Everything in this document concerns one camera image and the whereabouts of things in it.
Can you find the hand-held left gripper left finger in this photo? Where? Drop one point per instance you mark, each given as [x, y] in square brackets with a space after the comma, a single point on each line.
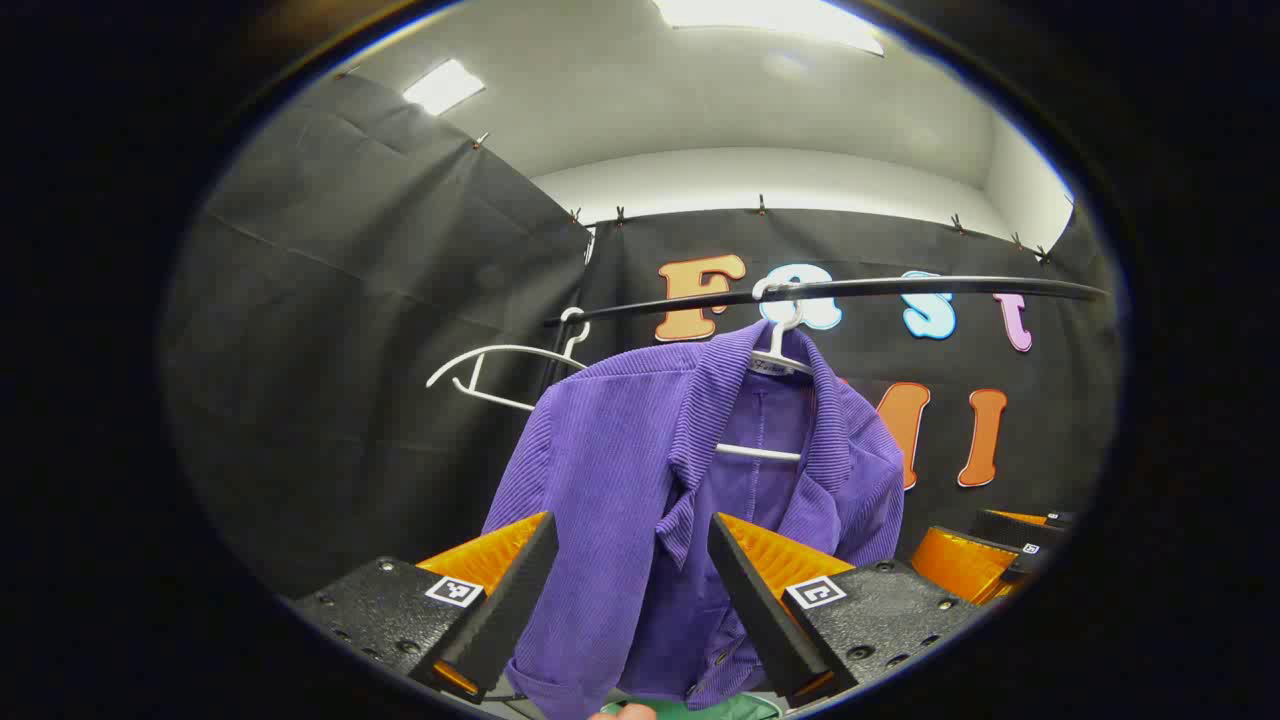
[510, 600]

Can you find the white hanger with label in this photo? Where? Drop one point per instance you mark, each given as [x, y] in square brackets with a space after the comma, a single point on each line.
[780, 345]

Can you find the green laundry hamper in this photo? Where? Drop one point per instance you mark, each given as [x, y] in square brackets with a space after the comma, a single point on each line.
[740, 708]

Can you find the plain white hanger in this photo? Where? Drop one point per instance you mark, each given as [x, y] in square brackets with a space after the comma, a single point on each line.
[500, 350]

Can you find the small ceiling light panel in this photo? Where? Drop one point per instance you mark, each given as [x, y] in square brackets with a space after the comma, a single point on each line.
[444, 86]

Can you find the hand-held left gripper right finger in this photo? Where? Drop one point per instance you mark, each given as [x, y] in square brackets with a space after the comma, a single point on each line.
[755, 610]

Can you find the large ceiling light panel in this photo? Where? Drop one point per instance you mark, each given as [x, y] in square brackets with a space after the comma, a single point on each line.
[770, 15]

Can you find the black backdrop cloth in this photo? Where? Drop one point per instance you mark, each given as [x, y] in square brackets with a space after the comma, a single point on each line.
[1050, 420]
[350, 350]

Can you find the black clothes rack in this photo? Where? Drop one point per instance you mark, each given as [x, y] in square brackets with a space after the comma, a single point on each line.
[900, 287]

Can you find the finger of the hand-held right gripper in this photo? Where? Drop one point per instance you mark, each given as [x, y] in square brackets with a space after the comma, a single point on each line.
[1010, 528]
[960, 565]

